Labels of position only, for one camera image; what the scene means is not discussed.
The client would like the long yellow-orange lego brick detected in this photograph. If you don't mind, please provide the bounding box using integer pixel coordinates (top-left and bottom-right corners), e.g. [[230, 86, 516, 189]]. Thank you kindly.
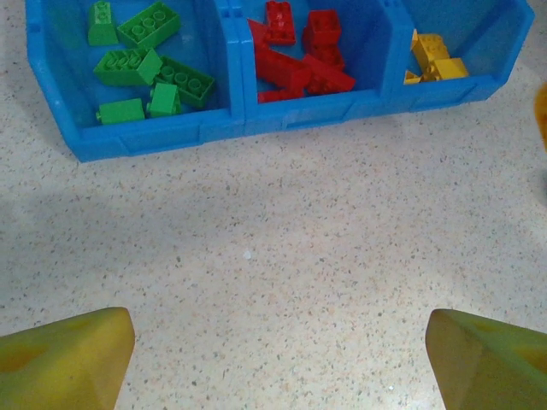
[[409, 28, 450, 69]]

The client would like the small red lego brick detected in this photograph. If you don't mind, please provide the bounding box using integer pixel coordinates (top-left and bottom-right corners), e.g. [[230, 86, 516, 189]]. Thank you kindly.
[[262, 0, 297, 47]]

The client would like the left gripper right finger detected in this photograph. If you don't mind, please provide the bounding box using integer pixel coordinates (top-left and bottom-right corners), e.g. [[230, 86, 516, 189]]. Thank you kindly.
[[426, 307, 547, 410]]

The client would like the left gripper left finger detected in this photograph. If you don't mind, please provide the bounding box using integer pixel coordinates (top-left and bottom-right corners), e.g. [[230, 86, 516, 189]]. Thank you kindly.
[[0, 306, 136, 410]]

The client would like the blue three-compartment plastic bin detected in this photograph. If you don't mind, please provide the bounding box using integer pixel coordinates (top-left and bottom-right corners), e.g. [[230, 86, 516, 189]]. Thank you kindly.
[[24, 0, 536, 163]]

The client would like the pale green lego brick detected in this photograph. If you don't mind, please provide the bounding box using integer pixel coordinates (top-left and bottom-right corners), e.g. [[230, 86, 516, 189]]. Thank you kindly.
[[94, 97, 149, 126]]

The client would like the small green lego brick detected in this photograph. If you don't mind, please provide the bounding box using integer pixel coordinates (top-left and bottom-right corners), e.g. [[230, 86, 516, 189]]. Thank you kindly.
[[146, 82, 183, 119]]

